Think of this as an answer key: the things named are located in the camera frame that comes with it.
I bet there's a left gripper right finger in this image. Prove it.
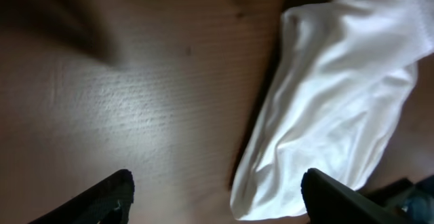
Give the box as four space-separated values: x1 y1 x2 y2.
301 168 409 224

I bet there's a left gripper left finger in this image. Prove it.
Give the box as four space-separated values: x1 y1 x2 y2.
31 169 135 224

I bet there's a white printed t-shirt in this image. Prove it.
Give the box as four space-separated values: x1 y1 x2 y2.
230 0 433 221

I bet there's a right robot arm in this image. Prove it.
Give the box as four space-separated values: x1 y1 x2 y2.
364 175 433 224

